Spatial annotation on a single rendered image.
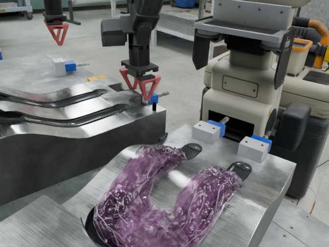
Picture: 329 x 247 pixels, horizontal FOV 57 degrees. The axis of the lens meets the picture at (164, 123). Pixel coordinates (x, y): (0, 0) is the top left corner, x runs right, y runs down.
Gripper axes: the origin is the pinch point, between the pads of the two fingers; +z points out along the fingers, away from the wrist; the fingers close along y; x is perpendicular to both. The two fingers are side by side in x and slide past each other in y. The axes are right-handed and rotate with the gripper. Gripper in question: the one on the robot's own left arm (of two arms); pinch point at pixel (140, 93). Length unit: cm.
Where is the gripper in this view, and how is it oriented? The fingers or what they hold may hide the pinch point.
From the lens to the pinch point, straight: 89.7
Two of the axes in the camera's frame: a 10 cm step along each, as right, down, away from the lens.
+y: 5.9, 4.0, -7.0
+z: -0.2, 8.8, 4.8
